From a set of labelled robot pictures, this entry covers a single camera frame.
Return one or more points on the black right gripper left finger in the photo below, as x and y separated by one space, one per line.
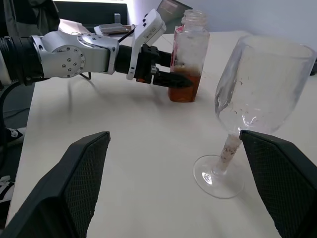
62 188

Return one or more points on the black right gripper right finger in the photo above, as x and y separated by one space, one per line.
284 178

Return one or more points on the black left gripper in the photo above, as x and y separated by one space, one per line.
146 64

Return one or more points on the clear bottle with red contents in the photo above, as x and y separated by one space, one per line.
188 74

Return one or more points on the clear wine glass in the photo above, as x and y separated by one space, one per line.
260 86

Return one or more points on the black white sneaker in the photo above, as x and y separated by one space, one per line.
15 135
6 188

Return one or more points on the dark grey laptop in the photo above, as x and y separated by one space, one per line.
173 11

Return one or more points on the flat brown grey stack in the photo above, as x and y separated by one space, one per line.
114 28

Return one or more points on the dark cloth garment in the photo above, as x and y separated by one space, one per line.
27 15

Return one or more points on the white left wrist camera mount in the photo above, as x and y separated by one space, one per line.
151 27

